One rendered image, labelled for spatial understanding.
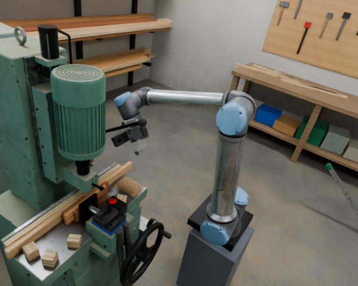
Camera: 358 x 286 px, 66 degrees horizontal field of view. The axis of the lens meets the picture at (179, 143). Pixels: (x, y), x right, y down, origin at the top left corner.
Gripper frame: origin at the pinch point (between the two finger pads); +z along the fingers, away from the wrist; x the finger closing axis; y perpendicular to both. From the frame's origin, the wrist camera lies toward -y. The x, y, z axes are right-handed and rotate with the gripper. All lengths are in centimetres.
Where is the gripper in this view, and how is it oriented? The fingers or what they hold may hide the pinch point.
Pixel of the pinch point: (129, 139)
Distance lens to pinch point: 112.8
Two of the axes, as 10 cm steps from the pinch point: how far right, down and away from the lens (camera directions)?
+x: 3.7, 9.0, 2.3
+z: 1.1, 2.0, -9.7
